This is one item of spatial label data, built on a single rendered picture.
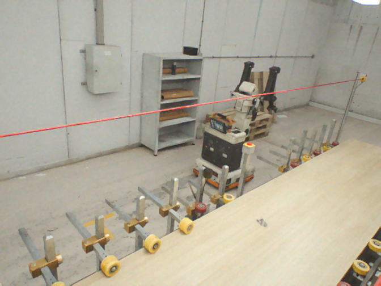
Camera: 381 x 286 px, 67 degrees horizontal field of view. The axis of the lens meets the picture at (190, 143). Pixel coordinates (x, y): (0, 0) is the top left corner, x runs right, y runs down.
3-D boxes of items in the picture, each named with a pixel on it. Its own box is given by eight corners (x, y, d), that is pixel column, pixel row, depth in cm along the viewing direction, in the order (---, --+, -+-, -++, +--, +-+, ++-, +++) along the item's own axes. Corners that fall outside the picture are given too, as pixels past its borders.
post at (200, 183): (192, 224, 213) (199, 166, 195) (195, 222, 215) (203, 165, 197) (195, 226, 211) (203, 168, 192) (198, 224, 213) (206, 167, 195)
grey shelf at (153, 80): (139, 146, 495) (142, 52, 435) (178, 137, 555) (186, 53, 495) (155, 156, 467) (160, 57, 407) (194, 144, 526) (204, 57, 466)
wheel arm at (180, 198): (160, 189, 227) (161, 185, 225) (164, 188, 229) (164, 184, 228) (199, 218, 199) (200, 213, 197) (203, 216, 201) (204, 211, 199)
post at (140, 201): (134, 260, 182) (136, 194, 163) (139, 257, 184) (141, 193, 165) (137, 263, 179) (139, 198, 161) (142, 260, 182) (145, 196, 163)
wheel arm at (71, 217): (65, 216, 170) (65, 211, 169) (71, 214, 173) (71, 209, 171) (108, 269, 138) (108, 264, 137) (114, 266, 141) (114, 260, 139)
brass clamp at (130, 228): (123, 228, 167) (123, 221, 165) (143, 219, 176) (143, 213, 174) (129, 234, 163) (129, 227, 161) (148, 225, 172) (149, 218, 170)
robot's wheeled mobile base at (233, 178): (223, 193, 378) (226, 176, 369) (191, 173, 420) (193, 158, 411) (254, 179, 421) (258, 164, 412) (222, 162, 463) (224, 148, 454)
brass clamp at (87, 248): (81, 247, 151) (80, 240, 149) (105, 236, 160) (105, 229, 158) (86, 255, 147) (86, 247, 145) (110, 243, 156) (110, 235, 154)
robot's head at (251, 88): (249, 92, 374) (255, 83, 376) (237, 88, 388) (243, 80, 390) (253, 99, 384) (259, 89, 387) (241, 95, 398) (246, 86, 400)
